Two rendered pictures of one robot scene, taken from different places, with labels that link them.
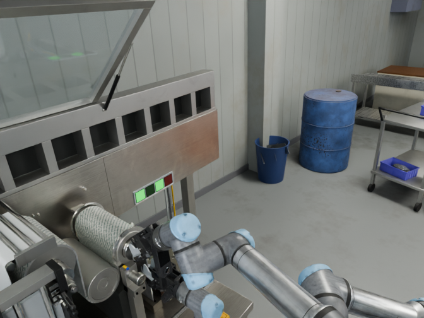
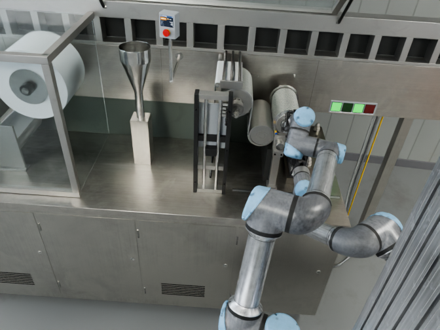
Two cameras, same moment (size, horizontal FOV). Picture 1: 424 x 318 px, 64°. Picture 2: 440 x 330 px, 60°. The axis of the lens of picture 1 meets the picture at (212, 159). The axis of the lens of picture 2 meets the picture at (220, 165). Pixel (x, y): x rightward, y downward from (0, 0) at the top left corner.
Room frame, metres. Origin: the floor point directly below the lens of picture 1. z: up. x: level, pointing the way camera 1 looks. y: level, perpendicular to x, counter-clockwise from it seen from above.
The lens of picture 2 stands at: (-0.32, -0.69, 2.18)
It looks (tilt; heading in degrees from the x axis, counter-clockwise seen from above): 38 degrees down; 50
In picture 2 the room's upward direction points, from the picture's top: 4 degrees clockwise
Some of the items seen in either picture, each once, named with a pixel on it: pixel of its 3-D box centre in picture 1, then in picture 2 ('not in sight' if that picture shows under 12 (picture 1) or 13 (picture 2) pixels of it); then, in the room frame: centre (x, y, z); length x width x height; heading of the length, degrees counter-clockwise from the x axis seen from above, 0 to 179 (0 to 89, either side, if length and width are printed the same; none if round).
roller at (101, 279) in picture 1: (83, 267); (260, 122); (0.90, 0.46, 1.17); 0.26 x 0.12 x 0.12; 49
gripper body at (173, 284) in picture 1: (170, 279); (299, 162); (0.88, 0.17, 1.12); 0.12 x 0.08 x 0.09; 49
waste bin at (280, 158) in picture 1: (272, 159); not in sight; (3.55, -0.72, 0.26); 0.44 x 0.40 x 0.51; 47
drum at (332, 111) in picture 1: (326, 129); not in sight; (3.89, -1.44, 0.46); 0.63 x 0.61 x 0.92; 45
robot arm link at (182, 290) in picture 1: (186, 293); (300, 174); (0.83, 0.11, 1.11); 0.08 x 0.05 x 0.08; 139
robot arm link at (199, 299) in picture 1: (204, 305); (303, 186); (0.78, 0.05, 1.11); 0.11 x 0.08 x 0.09; 49
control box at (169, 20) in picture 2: not in sight; (168, 25); (0.51, 0.67, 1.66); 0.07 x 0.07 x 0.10; 34
